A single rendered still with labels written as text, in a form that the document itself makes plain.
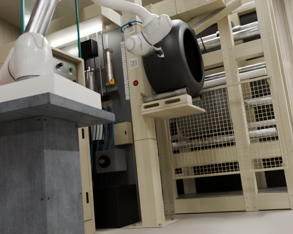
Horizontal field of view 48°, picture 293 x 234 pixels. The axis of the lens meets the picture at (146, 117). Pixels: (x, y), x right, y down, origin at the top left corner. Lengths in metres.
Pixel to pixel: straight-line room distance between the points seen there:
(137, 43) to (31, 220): 1.06
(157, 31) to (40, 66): 0.70
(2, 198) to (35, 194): 0.15
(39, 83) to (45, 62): 0.22
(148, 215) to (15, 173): 1.32
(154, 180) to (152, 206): 0.18
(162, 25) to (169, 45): 0.43
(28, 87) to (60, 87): 0.12
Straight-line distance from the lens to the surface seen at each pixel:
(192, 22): 2.93
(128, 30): 2.70
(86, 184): 2.35
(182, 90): 2.27
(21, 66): 1.46
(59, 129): 1.36
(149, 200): 2.44
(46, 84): 1.25
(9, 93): 1.34
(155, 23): 1.84
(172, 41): 2.26
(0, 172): 1.39
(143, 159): 2.44
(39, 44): 1.50
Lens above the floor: 0.34
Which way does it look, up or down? 10 degrees up
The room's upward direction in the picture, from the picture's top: 6 degrees counter-clockwise
